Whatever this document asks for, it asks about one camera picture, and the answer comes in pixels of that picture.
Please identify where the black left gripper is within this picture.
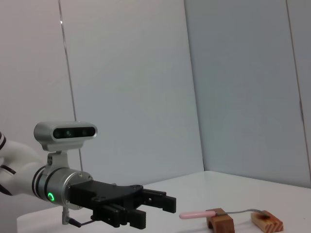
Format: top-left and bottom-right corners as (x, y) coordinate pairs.
(67, 180), (177, 230)

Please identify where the pink handled metal spoon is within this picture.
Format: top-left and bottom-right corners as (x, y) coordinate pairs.
(179, 208), (270, 219)

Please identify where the dark wooden arch block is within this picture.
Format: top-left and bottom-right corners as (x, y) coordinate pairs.
(206, 208), (234, 230)

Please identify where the light wooden stained block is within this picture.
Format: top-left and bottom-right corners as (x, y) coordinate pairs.
(251, 210), (284, 231)

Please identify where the left gripper cable with plug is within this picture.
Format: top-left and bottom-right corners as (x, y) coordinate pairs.
(61, 207), (95, 228)

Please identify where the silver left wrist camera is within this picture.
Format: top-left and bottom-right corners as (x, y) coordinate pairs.
(33, 120), (98, 170)

